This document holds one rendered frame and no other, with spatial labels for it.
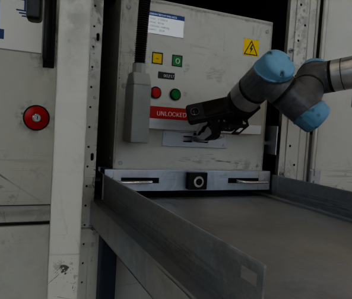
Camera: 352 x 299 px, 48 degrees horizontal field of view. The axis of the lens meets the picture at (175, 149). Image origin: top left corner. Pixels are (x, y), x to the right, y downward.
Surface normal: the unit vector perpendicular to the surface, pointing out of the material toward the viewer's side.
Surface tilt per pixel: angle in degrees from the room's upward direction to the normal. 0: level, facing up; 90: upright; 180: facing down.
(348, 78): 119
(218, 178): 90
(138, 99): 90
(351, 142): 90
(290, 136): 90
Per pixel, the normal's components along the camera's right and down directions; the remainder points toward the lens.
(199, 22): 0.40, 0.07
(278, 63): 0.40, -0.42
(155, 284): -0.91, -0.04
